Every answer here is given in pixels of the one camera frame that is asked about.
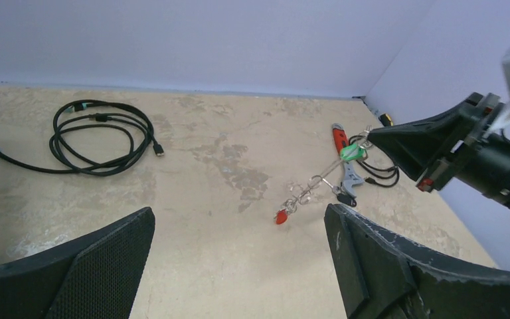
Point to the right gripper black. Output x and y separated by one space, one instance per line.
434 150

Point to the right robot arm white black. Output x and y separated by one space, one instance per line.
489 171

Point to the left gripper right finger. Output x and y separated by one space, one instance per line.
382 274

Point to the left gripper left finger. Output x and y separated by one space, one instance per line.
93 276

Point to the yellow black screwdriver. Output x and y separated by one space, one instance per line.
383 118

